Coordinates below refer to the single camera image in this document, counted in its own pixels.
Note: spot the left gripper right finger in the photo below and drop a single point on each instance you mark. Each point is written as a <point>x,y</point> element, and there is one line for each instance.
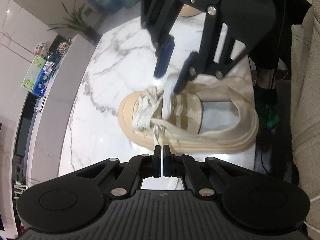
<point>188,170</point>

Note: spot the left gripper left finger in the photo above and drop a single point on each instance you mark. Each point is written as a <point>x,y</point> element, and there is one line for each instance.
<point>133,173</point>

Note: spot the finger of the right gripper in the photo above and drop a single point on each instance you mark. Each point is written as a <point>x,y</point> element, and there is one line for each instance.
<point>163,57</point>
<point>188,72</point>

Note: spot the beige platform sneaker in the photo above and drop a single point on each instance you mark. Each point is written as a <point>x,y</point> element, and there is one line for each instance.
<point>206,117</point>

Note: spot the white shoelace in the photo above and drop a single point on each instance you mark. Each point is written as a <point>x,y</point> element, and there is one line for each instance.
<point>154,103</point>

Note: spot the beige sofa cushion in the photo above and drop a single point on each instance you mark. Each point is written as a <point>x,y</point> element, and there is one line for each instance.
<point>305,111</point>

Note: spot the blue water jug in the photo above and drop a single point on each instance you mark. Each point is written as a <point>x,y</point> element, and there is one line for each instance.
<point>111,6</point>

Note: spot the potted green plant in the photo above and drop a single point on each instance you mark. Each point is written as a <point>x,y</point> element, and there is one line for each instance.
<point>75,23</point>

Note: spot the grey marble TV cabinet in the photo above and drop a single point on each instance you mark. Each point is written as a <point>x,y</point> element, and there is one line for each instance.
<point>50,123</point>

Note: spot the white wifi router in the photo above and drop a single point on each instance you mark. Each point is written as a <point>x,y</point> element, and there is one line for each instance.
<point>18,189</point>

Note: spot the flower painting canvas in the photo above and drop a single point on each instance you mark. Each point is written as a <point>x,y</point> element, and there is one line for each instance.
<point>38,76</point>

